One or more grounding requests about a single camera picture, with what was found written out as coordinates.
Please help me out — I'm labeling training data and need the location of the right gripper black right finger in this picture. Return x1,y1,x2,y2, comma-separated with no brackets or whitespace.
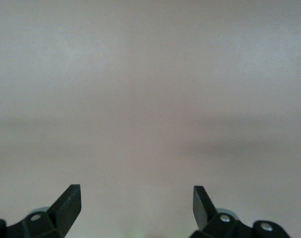
189,185,290,238

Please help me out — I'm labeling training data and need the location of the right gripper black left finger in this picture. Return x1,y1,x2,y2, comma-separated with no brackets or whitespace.
0,184,82,238

